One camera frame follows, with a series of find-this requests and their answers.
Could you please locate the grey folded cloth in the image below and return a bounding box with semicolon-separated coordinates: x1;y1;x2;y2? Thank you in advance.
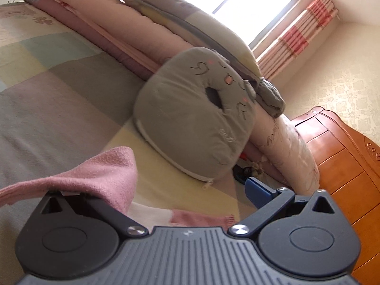
255;77;286;118

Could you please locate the grey patchwork pillow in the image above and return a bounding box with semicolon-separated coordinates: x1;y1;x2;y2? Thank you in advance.
108;0;263;81

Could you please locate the pink floral folded quilt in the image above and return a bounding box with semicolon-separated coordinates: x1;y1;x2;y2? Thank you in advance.
23;0;320;196

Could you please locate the window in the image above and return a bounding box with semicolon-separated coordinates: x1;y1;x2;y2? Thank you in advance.
154;0;306;49

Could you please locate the wooden headboard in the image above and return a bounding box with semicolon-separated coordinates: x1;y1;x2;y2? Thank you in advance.
292;106;380;285

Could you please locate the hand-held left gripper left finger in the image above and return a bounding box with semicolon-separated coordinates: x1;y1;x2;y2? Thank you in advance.
40;191;149;238

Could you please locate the grey cat face cushion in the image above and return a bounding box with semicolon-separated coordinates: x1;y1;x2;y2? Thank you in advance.
133;47;256;188

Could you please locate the black phone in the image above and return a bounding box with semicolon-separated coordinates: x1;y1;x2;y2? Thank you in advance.
232;166;247;183

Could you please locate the pink and white sweater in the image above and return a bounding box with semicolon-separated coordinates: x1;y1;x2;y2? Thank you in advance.
0;146;238;229

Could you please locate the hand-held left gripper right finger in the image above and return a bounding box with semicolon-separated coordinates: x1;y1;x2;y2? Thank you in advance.
228;177;336;238

